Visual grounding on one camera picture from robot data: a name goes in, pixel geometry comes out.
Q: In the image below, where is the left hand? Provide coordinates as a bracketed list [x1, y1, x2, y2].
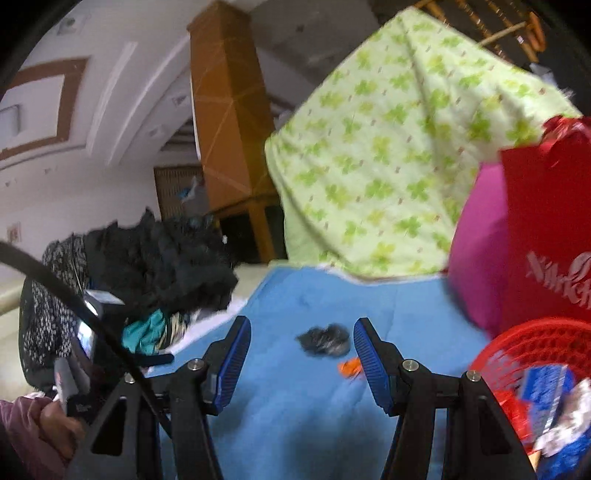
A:
[39, 402, 86, 460]

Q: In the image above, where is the white paper tissue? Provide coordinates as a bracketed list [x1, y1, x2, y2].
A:
[534, 378, 590, 457]

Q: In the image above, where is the small orange wrapper scrap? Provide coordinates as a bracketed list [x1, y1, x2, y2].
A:
[339, 357, 363, 379]

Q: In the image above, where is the black plastic bag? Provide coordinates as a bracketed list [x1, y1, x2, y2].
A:
[295, 324, 351, 358]

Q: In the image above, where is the red Nilrich paper bag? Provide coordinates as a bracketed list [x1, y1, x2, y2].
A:
[500, 116, 590, 328]

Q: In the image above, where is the red plastic bag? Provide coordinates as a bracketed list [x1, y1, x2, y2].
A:
[494, 390, 534, 454]

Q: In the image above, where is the green clover pattern quilt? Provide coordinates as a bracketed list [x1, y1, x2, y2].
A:
[264, 7, 578, 278]

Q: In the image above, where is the magenta pillow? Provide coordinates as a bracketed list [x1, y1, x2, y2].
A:
[448, 163, 509, 337]

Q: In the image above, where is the crumpled blue plastic bag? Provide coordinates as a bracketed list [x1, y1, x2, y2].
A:
[537, 438, 590, 480]

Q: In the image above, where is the brown wooden wardrobe column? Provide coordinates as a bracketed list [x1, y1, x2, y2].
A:
[187, 1, 279, 263]

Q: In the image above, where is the blue white carton box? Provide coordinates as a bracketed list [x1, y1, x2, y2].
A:
[517, 364, 575, 445]

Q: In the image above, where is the pile of dark clothes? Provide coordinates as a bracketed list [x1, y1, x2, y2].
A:
[19, 211, 238, 391]

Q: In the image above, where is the light blue bed blanket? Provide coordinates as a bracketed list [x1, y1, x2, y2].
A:
[156, 264, 493, 480]

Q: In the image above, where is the red plastic mesh basket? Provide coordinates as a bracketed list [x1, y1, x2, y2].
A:
[470, 318, 590, 479]

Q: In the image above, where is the black cable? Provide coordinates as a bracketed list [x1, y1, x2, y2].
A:
[0, 240, 174, 439]

